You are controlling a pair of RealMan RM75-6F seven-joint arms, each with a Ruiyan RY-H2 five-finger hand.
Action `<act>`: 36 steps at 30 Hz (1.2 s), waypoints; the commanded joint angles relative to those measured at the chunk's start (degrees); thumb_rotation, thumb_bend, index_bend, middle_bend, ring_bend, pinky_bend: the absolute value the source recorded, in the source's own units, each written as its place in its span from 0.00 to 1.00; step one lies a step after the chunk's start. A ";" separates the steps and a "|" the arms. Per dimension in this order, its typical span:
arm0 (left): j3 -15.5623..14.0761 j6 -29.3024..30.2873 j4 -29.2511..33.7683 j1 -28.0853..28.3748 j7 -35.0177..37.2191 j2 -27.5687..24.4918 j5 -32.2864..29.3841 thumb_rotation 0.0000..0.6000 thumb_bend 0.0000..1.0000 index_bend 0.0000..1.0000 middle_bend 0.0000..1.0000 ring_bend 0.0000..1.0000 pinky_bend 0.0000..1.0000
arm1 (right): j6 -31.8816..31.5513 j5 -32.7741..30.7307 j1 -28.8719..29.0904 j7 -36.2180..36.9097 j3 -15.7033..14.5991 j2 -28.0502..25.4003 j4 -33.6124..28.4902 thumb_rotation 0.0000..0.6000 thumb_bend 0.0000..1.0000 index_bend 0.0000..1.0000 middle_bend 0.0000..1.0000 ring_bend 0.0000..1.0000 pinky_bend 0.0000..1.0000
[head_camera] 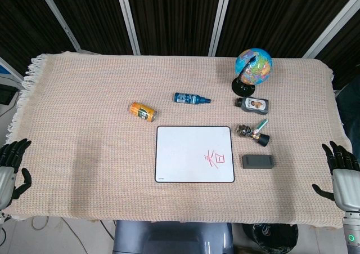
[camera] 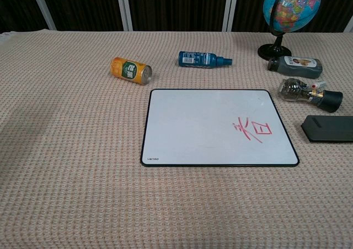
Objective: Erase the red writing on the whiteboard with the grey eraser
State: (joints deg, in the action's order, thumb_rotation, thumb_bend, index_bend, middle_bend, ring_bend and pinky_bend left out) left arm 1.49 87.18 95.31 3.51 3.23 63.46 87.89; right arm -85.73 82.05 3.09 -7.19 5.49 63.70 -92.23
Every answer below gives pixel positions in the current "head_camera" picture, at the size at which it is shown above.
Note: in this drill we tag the dark sauce bottle with label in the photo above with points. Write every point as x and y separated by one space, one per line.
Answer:
253 104

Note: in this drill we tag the black box device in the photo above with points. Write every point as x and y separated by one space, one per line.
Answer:
5 95

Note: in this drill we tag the silver partition post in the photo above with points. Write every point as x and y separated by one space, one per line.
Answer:
128 20
332 26
220 17
59 17

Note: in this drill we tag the white erasable writing board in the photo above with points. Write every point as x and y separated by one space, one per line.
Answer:
182 152

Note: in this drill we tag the green marker pen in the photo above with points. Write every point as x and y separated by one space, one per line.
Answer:
261 125

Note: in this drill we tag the small globe on black stand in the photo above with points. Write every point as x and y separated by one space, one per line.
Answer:
258 65

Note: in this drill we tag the black bagged trash bin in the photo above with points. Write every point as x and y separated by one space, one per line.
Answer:
270 238

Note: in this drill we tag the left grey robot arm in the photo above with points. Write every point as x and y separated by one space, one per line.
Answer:
2 216

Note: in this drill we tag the beige waffle-weave tablecloth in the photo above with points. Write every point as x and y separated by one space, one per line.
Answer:
84 96

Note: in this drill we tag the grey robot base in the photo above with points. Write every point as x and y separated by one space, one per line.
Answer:
168 237

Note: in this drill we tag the black chair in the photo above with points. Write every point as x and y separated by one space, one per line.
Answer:
348 110

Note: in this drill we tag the orange drink can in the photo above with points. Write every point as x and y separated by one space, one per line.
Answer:
142 111

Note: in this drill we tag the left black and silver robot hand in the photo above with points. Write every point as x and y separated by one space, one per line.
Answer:
7 178

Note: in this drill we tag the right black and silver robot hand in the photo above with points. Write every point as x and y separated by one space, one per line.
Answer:
347 183

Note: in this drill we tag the dark grey board eraser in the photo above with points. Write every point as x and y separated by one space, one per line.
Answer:
257 161

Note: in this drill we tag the small glass bottle black cap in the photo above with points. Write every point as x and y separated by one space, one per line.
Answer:
263 139

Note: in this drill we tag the blue spray bottle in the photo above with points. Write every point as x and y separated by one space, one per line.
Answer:
187 97

